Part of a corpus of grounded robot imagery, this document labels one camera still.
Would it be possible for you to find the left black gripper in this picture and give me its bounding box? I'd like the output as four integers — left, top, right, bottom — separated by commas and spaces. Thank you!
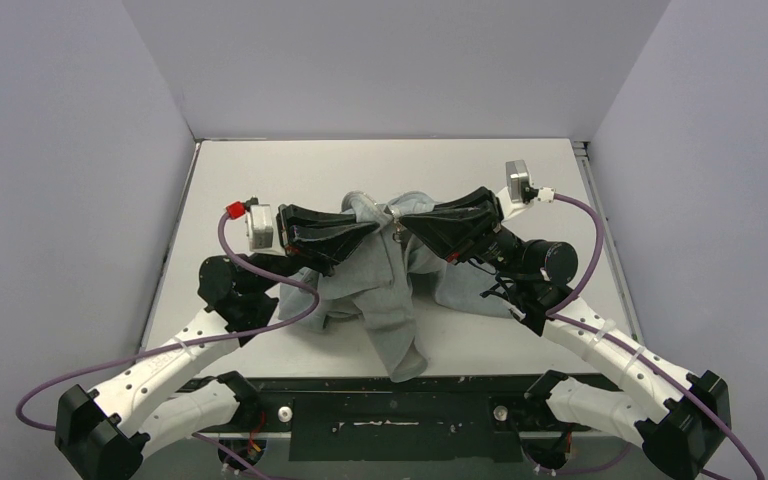
250, 204, 377, 295

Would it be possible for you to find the silver zipper pull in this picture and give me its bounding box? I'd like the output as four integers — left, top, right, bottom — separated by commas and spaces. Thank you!
392, 216, 403, 244

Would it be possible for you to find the grey zip-up jacket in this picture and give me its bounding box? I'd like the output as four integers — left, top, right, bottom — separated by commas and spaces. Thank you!
294, 191, 510, 382

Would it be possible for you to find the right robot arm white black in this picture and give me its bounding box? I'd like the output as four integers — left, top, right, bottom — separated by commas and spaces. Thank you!
397, 188, 731, 479

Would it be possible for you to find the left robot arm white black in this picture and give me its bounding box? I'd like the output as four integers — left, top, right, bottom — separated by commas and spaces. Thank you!
54, 201, 378, 479

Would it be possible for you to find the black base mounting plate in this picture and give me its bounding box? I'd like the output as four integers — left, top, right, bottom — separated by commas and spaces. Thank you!
188, 374, 624, 465

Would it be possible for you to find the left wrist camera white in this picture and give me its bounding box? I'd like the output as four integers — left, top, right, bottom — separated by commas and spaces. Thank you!
225, 197, 284, 256

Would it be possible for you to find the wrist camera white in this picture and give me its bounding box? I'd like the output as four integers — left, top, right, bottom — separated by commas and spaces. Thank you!
496, 160, 555, 220
225, 197, 284, 256

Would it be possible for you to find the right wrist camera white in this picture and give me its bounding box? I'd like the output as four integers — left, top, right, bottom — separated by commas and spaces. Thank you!
496, 160, 555, 220

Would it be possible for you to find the aluminium rail frame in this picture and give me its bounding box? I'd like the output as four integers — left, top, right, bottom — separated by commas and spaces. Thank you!
571, 140, 645, 345

